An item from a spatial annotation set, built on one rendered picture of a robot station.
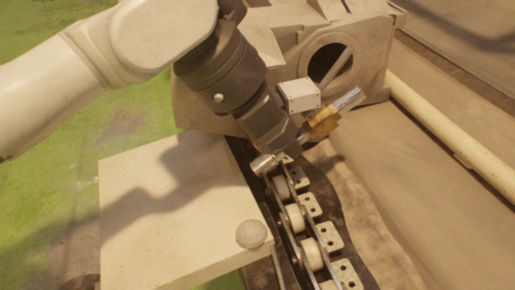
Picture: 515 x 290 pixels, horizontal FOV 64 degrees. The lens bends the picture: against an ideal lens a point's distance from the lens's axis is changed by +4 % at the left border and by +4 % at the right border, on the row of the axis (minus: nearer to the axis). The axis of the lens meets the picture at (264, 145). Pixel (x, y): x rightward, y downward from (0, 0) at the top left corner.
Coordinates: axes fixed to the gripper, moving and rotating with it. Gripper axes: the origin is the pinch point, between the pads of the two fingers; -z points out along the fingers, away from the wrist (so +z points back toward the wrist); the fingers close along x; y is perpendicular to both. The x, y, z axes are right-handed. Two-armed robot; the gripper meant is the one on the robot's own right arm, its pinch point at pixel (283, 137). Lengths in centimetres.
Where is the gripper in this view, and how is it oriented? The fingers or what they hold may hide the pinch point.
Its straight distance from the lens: 55.9
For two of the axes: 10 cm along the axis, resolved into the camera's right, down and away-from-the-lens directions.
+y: -7.9, 5.9, 1.6
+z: -5.5, -5.7, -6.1
